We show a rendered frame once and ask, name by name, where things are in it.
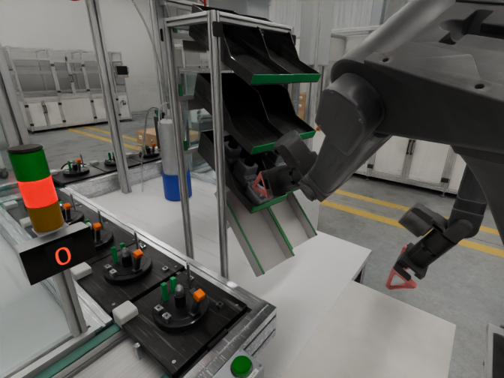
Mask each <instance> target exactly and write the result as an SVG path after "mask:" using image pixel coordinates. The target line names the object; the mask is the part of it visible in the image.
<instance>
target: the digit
mask: <svg viewBox="0 0 504 378"><path fill-rule="evenodd" d="M44 250H45V252H46V256H47V259H48V261H49V265H50V268H51V270H52V273H55V272H58V271H60V270H62V269H64V268H67V267H68V266H71V265H73V264H75V263H78V262H79V260H78V256H77V252H76V249H75V246H74V241H73V239H72V237H70V238H66V239H64V240H62V241H59V242H56V243H55V244H51V245H49V246H46V247H45V248H44Z"/></svg>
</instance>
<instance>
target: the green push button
mask: <svg viewBox="0 0 504 378"><path fill-rule="evenodd" d="M232 371H233V372H234V374H236V375H237V376H240V377H243V376H245V375H247V374H249V372H250V371H251V360H250V359H249V358H248V357H247V356H244V355H240V356H237V357H236V358H234V360H233V362H232Z"/></svg>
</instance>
